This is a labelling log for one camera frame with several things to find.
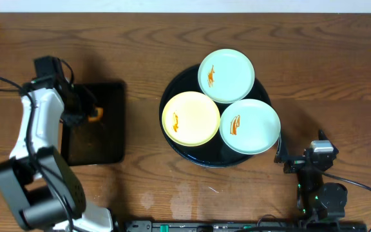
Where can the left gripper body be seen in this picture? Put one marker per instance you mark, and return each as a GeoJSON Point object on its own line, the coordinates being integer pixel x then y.
{"type": "Point", "coordinates": [76, 111]}

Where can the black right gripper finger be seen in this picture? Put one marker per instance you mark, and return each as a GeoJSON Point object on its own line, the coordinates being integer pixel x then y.
{"type": "Point", "coordinates": [321, 135]}
{"type": "Point", "coordinates": [282, 154]}

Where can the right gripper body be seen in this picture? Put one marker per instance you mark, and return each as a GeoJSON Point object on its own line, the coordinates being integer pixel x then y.
{"type": "Point", "coordinates": [295, 164]}

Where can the orange sponge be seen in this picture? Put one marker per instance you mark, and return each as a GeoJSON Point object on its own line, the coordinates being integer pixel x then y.
{"type": "Point", "coordinates": [96, 114]}

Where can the yellow plate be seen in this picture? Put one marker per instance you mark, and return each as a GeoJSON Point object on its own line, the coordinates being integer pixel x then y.
{"type": "Point", "coordinates": [190, 119]}

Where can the green plate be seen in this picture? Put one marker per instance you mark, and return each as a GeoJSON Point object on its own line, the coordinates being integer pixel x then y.
{"type": "Point", "coordinates": [226, 76]}
{"type": "Point", "coordinates": [250, 126]}

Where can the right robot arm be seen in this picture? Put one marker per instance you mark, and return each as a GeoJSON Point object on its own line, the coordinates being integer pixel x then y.
{"type": "Point", "coordinates": [321, 202]}

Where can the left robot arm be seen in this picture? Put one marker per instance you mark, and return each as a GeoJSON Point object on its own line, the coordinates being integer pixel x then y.
{"type": "Point", "coordinates": [41, 190]}

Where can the round black tray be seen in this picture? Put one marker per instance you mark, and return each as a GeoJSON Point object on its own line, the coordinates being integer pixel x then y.
{"type": "Point", "coordinates": [213, 154]}

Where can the rectangular black tray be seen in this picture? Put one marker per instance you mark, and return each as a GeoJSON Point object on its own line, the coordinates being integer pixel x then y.
{"type": "Point", "coordinates": [101, 140]}

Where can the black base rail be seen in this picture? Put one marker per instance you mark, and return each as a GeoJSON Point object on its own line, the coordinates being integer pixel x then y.
{"type": "Point", "coordinates": [149, 226]}

